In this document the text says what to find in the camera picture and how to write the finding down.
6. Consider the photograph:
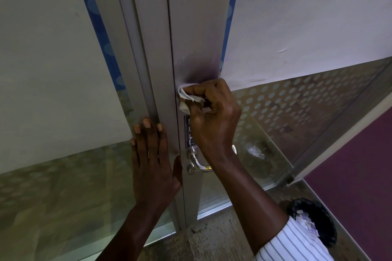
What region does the person's right hand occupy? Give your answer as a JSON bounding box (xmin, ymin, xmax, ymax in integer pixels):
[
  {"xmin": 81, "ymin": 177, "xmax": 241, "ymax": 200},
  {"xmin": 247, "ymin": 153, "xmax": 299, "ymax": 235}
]
[{"xmin": 182, "ymin": 78, "xmax": 242, "ymax": 164}]

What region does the person's left forearm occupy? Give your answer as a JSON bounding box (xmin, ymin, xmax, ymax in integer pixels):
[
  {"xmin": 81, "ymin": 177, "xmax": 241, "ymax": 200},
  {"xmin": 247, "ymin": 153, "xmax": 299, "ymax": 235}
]
[{"xmin": 95, "ymin": 204, "xmax": 173, "ymax": 261}]

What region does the blue dotted film strip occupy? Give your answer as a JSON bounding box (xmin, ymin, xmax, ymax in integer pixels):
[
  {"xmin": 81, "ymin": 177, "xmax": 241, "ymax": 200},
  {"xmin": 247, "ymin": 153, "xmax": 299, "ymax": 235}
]
[
  {"xmin": 219, "ymin": 0, "xmax": 244, "ymax": 72},
  {"xmin": 71, "ymin": 0, "xmax": 128, "ymax": 91}
]

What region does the black trash bin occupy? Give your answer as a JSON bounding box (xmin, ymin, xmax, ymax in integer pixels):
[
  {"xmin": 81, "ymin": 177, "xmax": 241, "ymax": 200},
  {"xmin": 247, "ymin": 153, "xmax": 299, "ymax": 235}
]
[{"xmin": 286, "ymin": 198, "xmax": 338, "ymax": 248}]

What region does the dotted frosted glass door panel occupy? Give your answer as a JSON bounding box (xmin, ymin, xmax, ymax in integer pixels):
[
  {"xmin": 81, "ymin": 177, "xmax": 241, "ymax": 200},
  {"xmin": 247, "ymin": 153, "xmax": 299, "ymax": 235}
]
[{"xmin": 197, "ymin": 56, "xmax": 392, "ymax": 220}]

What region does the white tissue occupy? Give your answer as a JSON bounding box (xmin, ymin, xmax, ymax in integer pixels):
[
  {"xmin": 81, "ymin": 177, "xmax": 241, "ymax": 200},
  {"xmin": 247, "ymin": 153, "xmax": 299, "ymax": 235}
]
[{"xmin": 178, "ymin": 84, "xmax": 206, "ymax": 115}]

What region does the white striped shirt sleeve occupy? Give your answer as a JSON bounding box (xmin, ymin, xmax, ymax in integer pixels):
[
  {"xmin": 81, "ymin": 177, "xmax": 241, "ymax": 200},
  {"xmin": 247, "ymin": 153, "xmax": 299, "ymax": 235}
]
[{"xmin": 254, "ymin": 216, "xmax": 335, "ymax": 261}]

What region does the aluminium door stile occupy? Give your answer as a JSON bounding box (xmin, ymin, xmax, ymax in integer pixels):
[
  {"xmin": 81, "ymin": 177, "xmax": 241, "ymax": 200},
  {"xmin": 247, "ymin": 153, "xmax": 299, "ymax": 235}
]
[{"xmin": 165, "ymin": 0, "xmax": 236, "ymax": 225}]

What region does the frosted glass side panel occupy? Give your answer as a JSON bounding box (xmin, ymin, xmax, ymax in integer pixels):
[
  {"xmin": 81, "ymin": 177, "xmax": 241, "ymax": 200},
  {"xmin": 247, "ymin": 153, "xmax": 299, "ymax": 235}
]
[{"xmin": 0, "ymin": 90, "xmax": 177, "ymax": 261}]

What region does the black door lock keypad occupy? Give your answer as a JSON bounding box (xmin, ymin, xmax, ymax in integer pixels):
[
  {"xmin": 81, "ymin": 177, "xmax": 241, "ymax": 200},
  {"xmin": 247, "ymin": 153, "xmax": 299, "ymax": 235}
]
[{"xmin": 184, "ymin": 114, "xmax": 196, "ymax": 149}]

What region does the person's right forearm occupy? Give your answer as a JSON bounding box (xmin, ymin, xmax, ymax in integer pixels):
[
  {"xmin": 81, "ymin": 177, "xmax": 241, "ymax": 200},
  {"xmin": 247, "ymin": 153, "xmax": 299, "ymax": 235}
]
[{"xmin": 210, "ymin": 152, "xmax": 290, "ymax": 255}]

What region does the crumpled paper waste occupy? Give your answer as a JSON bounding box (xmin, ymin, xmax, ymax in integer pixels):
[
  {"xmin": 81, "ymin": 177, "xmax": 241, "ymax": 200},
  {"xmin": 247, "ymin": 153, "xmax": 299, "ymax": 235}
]
[{"xmin": 295, "ymin": 210, "xmax": 321, "ymax": 237}]

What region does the silver door handle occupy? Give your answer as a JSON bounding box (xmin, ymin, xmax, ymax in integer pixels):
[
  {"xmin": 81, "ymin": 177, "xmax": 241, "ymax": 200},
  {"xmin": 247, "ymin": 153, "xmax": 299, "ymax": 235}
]
[{"xmin": 187, "ymin": 145, "xmax": 238, "ymax": 176}]

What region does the person's left hand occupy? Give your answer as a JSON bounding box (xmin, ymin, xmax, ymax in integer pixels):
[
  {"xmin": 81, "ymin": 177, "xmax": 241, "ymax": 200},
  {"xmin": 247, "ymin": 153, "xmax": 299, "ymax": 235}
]
[{"xmin": 130, "ymin": 118, "xmax": 184, "ymax": 214}]

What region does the aluminium fixed door frame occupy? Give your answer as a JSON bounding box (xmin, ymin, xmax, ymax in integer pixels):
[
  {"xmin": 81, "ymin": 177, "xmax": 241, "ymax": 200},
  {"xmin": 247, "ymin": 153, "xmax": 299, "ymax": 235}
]
[{"xmin": 83, "ymin": 0, "xmax": 186, "ymax": 231}]

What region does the large white paper sheet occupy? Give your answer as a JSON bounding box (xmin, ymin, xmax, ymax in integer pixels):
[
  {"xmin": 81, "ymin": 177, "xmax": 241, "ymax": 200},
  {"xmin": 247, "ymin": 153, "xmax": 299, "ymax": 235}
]
[
  {"xmin": 0, "ymin": 0, "xmax": 133, "ymax": 174},
  {"xmin": 220, "ymin": 0, "xmax": 392, "ymax": 92}
]

